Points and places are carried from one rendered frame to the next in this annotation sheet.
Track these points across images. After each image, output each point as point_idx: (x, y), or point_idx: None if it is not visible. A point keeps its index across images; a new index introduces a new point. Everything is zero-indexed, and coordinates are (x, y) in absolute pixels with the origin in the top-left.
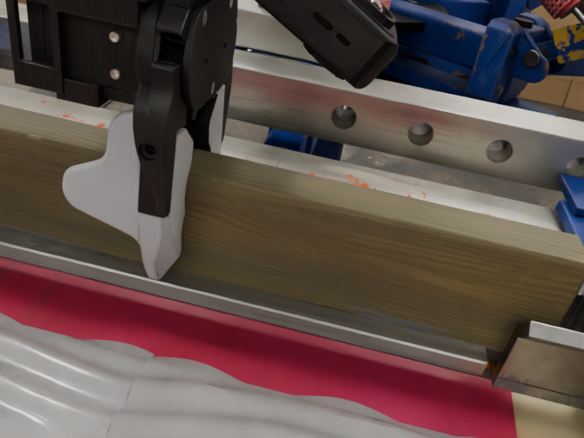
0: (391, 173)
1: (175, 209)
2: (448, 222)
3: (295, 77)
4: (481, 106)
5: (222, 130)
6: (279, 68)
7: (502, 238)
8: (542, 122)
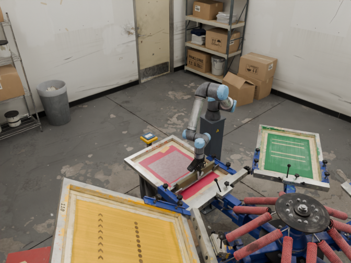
0: (201, 197)
1: (192, 171)
2: (183, 179)
3: (214, 189)
4: (202, 202)
5: (199, 175)
6: (217, 189)
7: (180, 180)
8: (196, 204)
